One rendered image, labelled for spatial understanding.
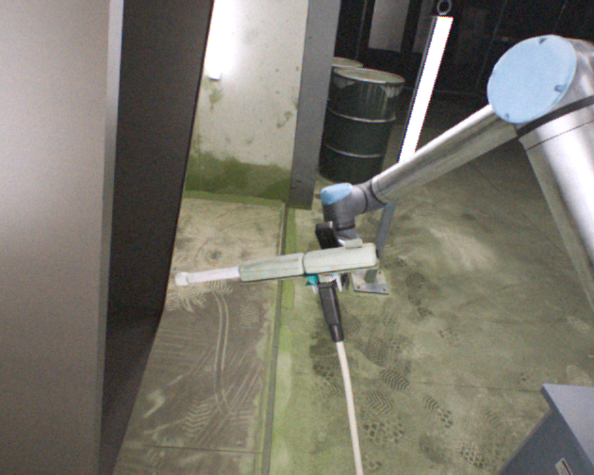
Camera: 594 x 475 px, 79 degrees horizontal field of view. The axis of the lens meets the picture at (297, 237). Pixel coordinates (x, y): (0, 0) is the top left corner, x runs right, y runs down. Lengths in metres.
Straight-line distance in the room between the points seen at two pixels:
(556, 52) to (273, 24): 1.93
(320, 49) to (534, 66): 1.87
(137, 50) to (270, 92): 1.65
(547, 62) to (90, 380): 0.71
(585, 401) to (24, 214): 1.07
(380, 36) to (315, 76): 4.90
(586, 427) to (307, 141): 2.07
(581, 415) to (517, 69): 0.73
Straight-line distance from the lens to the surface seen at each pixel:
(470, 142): 0.89
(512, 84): 0.68
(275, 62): 2.45
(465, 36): 7.86
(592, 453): 1.00
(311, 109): 2.49
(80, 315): 0.40
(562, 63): 0.65
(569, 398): 1.07
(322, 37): 2.43
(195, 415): 1.49
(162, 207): 1.01
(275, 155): 2.59
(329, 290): 0.79
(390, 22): 7.35
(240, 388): 1.54
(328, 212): 1.03
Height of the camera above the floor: 1.32
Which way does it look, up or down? 33 degrees down
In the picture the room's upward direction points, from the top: 7 degrees clockwise
